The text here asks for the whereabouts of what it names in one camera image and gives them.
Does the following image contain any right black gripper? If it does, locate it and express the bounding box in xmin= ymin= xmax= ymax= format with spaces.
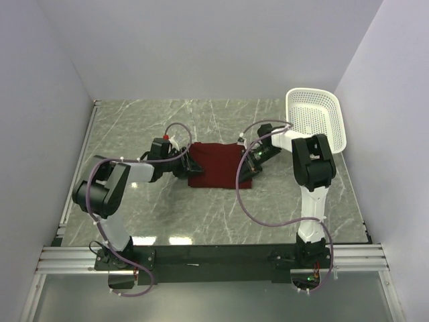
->
xmin=238 ymin=146 xmax=283 ymax=183

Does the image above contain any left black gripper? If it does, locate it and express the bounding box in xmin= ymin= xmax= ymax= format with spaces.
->
xmin=161 ymin=146 xmax=202 ymax=178

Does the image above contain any dark red t-shirt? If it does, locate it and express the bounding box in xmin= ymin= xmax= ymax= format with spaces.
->
xmin=188 ymin=142 xmax=243 ymax=189

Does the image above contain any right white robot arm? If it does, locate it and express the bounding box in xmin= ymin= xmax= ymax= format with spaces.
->
xmin=235 ymin=121 xmax=336 ymax=269

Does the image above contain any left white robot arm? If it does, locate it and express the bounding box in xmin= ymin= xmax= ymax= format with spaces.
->
xmin=72 ymin=136 xmax=204 ymax=270

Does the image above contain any white perforated plastic basket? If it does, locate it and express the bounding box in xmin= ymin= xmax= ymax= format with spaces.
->
xmin=286 ymin=88 xmax=347 ymax=154

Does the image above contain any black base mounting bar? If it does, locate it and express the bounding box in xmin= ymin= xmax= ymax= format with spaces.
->
xmin=93 ymin=244 xmax=332 ymax=290

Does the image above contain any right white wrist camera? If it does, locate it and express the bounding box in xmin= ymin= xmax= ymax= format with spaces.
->
xmin=237 ymin=132 xmax=248 ymax=150

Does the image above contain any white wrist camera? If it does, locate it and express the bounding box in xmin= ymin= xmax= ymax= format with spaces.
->
xmin=163 ymin=134 xmax=181 ymax=150
xmin=237 ymin=132 xmax=248 ymax=150

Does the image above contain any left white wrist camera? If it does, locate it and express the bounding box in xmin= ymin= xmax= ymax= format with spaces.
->
xmin=163 ymin=134 xmax=181 ymax=150

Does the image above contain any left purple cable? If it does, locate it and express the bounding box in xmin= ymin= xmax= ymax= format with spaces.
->
xmin=86 ymin=122 xmax=194 ymax=298

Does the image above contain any purple cable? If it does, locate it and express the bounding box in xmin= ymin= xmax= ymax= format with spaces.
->
xmin=235 ymin=120 xmax=334 ymax=296
xmin=86 ymin=122 xmax=194 ymax=298

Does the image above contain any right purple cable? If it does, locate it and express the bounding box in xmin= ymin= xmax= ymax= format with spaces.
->
xmin=235 ymin=120 xmax=334 ymax=296

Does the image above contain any aluminium frame rail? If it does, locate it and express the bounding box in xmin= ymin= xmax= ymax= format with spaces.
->
xmin=35 ymin=99 xmax=391 ymax=276

